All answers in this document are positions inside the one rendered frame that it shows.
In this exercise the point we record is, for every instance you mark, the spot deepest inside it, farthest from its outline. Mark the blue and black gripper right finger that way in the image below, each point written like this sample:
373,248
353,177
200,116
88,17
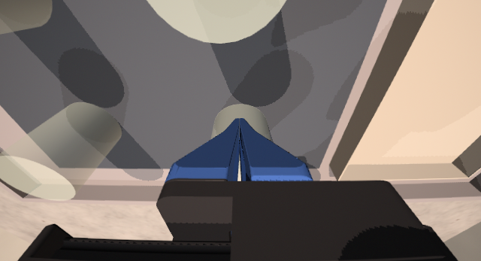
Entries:
263,160

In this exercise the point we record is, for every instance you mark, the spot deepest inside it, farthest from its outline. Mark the beige shallow tray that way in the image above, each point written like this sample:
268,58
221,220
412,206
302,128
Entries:
429,126

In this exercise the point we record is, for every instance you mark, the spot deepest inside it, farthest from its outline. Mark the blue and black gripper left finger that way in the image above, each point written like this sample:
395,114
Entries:
217,158

